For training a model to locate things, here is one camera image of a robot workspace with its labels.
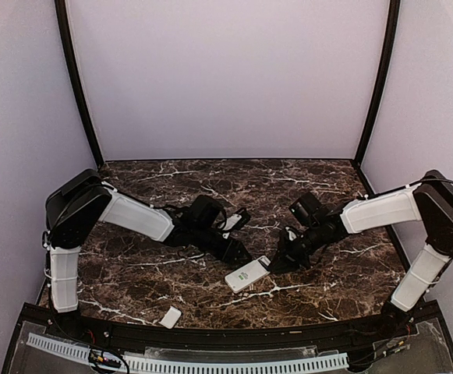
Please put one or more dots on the white slotted cable duct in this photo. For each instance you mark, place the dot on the white slotted cable duct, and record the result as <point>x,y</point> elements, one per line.
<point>163,360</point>

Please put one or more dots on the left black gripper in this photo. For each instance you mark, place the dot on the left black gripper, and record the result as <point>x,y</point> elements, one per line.
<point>228,254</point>

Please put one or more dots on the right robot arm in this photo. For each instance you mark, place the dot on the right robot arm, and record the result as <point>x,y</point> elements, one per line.
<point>428,200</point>

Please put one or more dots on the left black frame post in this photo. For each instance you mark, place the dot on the left black frame post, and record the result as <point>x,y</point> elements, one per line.
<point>75,81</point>

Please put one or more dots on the right black frame post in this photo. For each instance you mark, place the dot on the right black frame post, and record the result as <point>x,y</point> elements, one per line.
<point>380,81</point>

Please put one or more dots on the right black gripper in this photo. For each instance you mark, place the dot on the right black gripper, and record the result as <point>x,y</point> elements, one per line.
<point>286,256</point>

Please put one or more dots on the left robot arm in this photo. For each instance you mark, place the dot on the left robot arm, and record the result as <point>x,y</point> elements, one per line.
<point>73,210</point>

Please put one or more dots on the white battery cover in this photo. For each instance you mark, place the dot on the white battery cover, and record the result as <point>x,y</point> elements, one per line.
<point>171,317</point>

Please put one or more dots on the black front rail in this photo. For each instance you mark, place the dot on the black front rail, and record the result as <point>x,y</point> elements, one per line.
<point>354,334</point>

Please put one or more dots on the white remote control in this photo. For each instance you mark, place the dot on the white remote control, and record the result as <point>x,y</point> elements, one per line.
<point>245,276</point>

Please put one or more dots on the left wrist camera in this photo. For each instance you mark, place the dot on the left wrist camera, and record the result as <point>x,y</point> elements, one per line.
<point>236,221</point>

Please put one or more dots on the black frame post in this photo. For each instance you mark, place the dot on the black frame post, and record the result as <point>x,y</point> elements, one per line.
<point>75,81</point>
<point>380,81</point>

